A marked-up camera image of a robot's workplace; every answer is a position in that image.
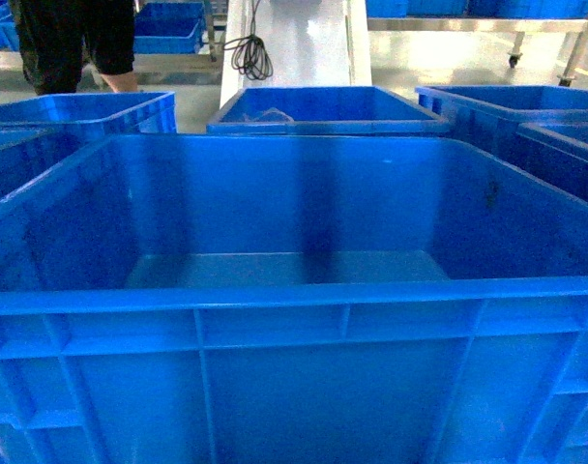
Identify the blue bin on low shelf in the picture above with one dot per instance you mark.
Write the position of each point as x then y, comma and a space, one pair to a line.
169, 28

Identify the steel rack with wheels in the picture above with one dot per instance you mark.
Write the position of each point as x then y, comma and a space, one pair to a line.
407, 52

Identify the blue bins on steel rack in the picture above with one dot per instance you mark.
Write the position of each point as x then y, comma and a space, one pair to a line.
499, 9

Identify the person in black shorts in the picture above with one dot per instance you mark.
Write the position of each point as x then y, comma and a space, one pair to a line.
55, 36

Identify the blue bin far left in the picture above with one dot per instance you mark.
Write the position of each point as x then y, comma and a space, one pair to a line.
92, 116

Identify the large blue plastic crate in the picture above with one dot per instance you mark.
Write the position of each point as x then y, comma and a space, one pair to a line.
203, 299

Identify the blue bin far middle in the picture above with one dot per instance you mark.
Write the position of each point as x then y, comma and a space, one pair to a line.
350, 111

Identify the white conveyor table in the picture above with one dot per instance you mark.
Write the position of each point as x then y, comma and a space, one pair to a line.
310, 43

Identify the blue bin near left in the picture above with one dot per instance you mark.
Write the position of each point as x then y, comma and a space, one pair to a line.
26, 154

